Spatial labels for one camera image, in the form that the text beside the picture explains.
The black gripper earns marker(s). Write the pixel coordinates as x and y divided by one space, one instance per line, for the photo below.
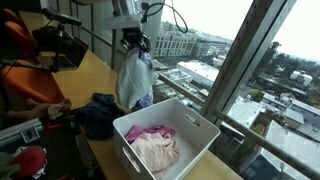
134 37

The purple white floral garment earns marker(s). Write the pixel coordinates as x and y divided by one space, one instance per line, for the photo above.
136 77

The dark navy garment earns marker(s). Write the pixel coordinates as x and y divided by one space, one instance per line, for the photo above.
97 116

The magenta pink garment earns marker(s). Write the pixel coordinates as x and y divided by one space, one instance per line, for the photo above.
136 131

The peach pink garment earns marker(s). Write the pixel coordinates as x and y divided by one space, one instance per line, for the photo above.
156 152

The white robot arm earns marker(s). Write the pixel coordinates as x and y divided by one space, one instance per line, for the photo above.
128 18

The white plastic basket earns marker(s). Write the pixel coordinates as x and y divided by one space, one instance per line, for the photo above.
194 134

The black laptop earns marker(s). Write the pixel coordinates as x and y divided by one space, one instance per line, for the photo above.
71 60

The brown plush toy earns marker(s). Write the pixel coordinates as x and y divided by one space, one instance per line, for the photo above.
53 111

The orange chair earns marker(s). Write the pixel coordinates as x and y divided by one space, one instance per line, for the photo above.
28 83

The metal window handrail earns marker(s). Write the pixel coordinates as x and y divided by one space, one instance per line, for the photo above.
243 53

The red plush toy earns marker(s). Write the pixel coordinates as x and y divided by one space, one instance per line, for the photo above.
31 161

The black camera on stand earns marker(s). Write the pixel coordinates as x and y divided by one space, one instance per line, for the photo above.
50 38

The black camera tripod arm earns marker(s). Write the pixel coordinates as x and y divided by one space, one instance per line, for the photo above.
16 63

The silver aluminium frame rail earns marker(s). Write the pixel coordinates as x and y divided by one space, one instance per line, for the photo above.
28 132

